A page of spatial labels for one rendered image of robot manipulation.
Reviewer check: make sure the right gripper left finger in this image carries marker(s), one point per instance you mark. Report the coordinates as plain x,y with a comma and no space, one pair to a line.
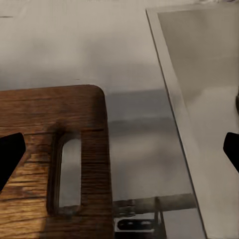
12,149

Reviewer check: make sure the drop in sink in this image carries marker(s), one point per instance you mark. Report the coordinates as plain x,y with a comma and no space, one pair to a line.
198,50

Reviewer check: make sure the cutting board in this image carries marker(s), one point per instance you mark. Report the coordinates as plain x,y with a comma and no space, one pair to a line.
43,116

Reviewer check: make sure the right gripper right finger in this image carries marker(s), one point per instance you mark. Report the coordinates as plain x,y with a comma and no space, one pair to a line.
231,148

